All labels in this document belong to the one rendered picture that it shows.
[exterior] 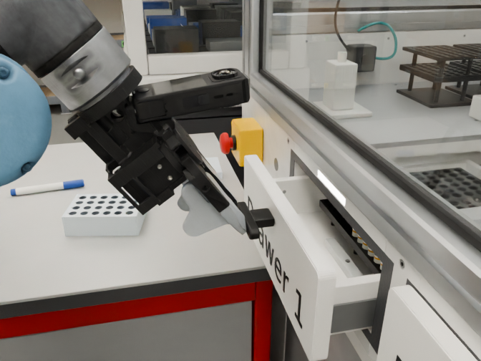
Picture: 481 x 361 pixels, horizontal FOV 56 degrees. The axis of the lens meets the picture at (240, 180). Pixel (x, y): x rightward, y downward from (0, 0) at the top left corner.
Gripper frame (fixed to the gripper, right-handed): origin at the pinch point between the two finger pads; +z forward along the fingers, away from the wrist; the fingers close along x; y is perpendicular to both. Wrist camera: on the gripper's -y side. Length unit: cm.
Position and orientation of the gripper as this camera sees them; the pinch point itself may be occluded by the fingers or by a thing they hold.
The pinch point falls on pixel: (239, 213)
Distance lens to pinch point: 52.7
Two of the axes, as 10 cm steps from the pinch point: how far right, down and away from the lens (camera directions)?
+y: -8.0, 6.0, 0.8
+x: 2.2, 4.2, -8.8
